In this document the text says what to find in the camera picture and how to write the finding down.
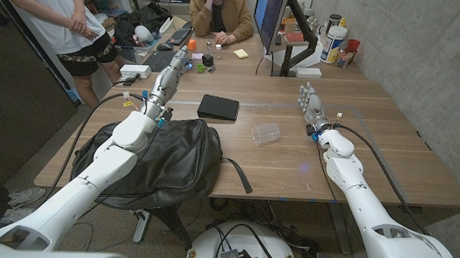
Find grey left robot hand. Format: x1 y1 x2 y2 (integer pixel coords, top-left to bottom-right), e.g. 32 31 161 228
149 44 194 107

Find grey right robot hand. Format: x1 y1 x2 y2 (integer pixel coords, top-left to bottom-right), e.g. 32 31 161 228
297 82 330 127

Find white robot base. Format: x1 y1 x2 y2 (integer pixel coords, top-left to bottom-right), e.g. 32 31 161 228
185 219 300 258

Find clear plastic cup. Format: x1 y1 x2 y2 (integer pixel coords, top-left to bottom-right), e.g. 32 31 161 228
250 121 282 148

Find black leather backpack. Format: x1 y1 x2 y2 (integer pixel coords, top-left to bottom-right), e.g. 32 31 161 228
68 113 256 216

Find dark thermos cup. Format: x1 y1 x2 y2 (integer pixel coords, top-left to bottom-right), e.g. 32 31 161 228
326 13 343 33

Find white power strip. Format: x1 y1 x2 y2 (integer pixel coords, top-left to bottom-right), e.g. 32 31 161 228
119 64 152 80

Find flat white box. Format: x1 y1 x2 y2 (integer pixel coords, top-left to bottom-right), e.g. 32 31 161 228
294 66 324 80

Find clear plastic bin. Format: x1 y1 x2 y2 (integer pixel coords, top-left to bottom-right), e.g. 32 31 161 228
116 42 158 66

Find black keyboard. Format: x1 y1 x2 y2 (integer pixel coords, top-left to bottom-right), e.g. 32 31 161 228
166 26 193 47

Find black rectangular box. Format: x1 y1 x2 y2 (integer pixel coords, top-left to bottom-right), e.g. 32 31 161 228
196 93 241 122

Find clear glass tumbler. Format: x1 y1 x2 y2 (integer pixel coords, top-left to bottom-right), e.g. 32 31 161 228
336 47 355 69

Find cardboard box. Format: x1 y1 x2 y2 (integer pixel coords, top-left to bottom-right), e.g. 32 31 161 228
171 16 189 31

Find white wipes canister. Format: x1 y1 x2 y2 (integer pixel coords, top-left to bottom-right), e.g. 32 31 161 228
320 25 349 65

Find black bag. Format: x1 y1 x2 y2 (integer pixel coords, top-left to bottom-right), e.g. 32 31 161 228
112 0 174 50

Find red book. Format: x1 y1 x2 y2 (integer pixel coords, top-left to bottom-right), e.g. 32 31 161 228
282 31 305 44

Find yellow sticky notes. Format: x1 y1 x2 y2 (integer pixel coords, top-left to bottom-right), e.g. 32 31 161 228
232 47 251 61

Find orange carton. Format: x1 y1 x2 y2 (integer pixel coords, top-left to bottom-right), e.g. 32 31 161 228
282 16 298 35

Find person in tan jacket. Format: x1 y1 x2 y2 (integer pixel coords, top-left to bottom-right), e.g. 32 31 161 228
187 0 256 48

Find computer monitor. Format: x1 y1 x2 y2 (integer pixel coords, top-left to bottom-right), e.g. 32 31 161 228
252 0 290 57

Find grey table leg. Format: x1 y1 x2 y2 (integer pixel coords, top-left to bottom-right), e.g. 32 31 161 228
327 202 354 256

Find person in white t-shirt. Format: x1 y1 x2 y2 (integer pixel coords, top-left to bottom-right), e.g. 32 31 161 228
0 0 130 110

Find dark partition panel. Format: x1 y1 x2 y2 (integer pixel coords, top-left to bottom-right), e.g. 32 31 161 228
0 0 85 187

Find white table leg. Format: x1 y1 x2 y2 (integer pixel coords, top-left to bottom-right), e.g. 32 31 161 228
132 209 152 245

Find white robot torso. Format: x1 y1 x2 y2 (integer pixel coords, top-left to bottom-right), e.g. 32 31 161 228
0 247 134 258

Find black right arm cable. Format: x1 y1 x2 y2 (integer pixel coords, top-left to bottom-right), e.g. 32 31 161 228
328 112 434 235

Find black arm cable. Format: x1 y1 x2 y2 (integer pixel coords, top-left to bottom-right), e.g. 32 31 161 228
328 112 434 235
41 89 147 211

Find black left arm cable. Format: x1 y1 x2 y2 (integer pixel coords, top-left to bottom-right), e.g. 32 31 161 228
41 89 147 211

